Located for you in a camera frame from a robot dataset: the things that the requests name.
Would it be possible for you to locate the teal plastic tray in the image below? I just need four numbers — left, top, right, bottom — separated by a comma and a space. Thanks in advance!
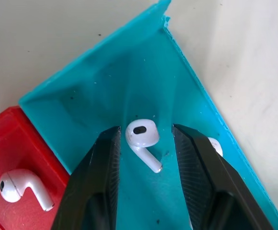
18, 0, 278, 230

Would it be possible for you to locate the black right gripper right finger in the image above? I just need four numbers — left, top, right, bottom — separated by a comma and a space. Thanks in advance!
172, 123, 275, 230

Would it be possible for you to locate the red plastic tray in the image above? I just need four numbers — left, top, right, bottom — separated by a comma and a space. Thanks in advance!
0, 105, 71, 230

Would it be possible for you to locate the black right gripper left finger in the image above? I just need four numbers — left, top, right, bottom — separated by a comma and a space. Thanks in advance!
51, 126, 122, 230

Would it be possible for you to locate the white earbud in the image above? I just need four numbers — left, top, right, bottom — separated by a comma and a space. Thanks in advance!
125, 118, 163, 174
0, 168, 55, 212
207, 137, 224, 158

